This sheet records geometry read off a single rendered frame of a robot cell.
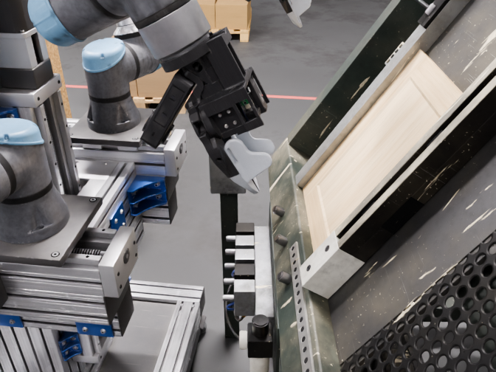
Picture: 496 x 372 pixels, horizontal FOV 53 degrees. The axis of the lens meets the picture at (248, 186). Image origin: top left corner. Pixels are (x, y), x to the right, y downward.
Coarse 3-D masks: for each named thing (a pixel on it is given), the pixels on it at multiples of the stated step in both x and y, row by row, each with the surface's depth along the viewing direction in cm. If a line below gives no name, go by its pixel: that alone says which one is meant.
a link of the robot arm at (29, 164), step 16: (0, 128) 93; (16, 128) 93; (32, 128) 95; (0, 144) 91; (16, 144) 92; (32, 144) 94; (0, 160) 90; (16, 160) 92; (32, 160) 95; (16, 176) 92; (32, 176) 97; (48, 176) 101; (16, 192) 96; (32, 192) 98
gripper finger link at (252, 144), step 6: (246, 132) 66; (222, 138) 66; (228, 138) 65; (240, 138) 66; (246, 138) 66; (252, 138) 66; (246, 144) 66; (252, 144) 66; (258, 144) 66; (264, 144) 66; (270, 144) 66; (252, 150) 67; (258, 150) 67; (264, 150) 66; (270, 150) 66; (252, 180) 67
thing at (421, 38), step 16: (464, 0) 117; (448, 16) 119; (416, 32) 124; (432, 32) 121; (400, 48) 128; (416, 48) 123; (400, 64) 125; (384, 80) 128; (368, 96) 131; (352, 112) 135; (336, 128) 139; (352, 128) 135; (336, 144) 137; (320, 160) 140; (304, 176) 143
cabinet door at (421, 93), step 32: (416, 64) 121; (384, 96) 128; (416, 96) 114; (448, 96) 103; (384, 128) 120; (416, 128) 108; (352, 160) 127; (384, 160) 113; (320, 192) 134; (352, 192) 119; (320, 224) 125
